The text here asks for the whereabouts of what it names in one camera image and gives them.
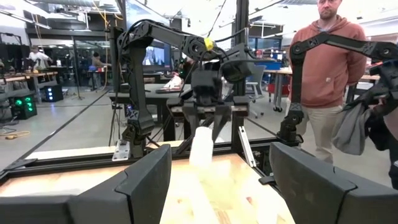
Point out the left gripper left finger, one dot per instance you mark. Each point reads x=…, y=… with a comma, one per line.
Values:
x=143, y=193

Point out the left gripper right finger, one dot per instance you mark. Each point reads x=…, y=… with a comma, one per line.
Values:
x=311, y=193

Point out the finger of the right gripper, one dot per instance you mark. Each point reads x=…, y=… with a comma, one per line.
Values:
x=221, y=121
x=192, y=121

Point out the white plastic pill bottle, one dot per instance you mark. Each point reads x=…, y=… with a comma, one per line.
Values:
x=202, y=146

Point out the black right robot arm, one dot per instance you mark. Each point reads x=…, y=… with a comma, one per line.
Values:
x=138, y=93

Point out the silver aluminium bar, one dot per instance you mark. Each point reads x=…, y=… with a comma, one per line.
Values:
x=247, y=147

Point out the black desk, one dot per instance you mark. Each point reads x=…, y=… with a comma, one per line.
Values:
x=158, y=96

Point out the yellow tape marker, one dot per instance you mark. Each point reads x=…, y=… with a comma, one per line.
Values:
x=209, y=43

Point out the silver mounting plate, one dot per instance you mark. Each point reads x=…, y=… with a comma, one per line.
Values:
x=121, y=151

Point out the grey office chair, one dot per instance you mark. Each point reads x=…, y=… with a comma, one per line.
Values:
x=256, y=84

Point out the lit monitor screen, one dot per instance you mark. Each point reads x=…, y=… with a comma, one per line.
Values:
x=154, y=56

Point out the small blue bin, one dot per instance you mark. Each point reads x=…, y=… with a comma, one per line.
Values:
x=273, y=65

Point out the light rolling table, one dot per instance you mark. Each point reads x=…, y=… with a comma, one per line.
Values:
x=278, y=72

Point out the grey cloth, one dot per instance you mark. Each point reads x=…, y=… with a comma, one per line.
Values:
x=351, y=130

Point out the person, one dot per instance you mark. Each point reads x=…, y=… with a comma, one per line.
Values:
x=38, y=57
x=328, y=71
x=97, y=63

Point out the black box blue lights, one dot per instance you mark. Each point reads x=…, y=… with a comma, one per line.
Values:
x=53, y=92

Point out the black box green lights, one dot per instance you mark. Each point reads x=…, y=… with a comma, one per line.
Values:
x=23, y=107

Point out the wooden work table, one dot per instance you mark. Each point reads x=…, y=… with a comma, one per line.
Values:
x=31, y=75

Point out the black aluminium table frame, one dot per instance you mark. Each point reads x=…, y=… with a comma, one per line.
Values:
x=77, y=160

